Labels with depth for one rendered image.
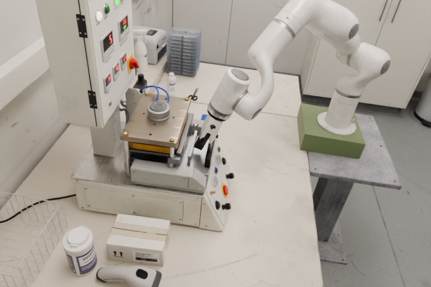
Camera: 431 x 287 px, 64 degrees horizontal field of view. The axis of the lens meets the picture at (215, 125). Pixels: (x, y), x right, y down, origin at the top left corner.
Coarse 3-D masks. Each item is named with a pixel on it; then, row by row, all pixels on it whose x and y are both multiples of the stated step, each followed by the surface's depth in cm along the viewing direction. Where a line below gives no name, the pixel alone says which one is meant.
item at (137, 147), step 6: (186, 120) 130; (180, 138) 121; (132, 144) 116; (138, 144) 115; (144, 144) 115; (150, 144) 115; (132, 150) 117; (138, 150) 117; (144, 150) 117; (150, 150) 116; (156, 150) 116; (162, 150) 116; (168, 150) 115; (174, 150) 115
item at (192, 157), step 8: (192, 136) 135; (192, 144) 125; (184, 152) 127; (192, 152) 125; (200, 152) 128; (184, 160) 124; (192, 160) 124; (200, 160) 124; (200, 168) 121; (208, 168) 121; (208, 176) 121
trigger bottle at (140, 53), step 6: (138, 30) 196; (144, 30) 197; (138, 36) 198; (138, 42) 200; (138, 48) 200; (144, 48) 202; (138, 54) 202; (144, 54) 203; (138, 60) 204; (144, 60) 205; (144, 66) 207
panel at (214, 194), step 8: (216, 144) 141; (216, 152) 139; (224, 168) 145; (216, 176) 133; (224, 176) 143; (208, 184) 123; (224, 184) 140; (208, 192) 121; (216, 192) 129; (216, 200) 127; (224, 200) 136; (216, 208) 124; (224, 216) 132
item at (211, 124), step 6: (210, 114) 114; (210, 120) 114; (216, 120) 114; (222, 120) 115; (204, 126) 117; (210, 126) 116; (216, 126) 114; (204, 132) 116; (210, 132) 116; (216, 132) 116; (210, 138) 117
